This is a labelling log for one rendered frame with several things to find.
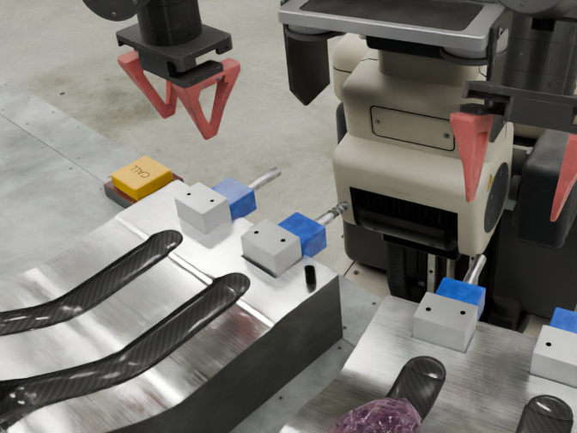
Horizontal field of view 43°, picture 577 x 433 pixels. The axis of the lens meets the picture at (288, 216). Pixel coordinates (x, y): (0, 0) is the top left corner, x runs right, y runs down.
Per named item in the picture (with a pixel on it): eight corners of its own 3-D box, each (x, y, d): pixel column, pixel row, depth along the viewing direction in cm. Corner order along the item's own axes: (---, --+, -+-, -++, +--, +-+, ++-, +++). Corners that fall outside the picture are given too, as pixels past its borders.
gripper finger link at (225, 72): (197, 159, 70) (181, 68, 64) (154, 135, 74) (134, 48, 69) (251, 130, 73) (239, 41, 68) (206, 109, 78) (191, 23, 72)
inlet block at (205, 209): (266, 181, 90) (260, 144, 87) (294, 197, 87) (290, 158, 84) (182, 234, 84) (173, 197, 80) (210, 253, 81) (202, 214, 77)
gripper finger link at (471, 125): (520, 222, 58) (546, 101, 56) (433, 201, 61) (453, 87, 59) (537, 208, 64) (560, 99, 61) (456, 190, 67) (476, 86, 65)
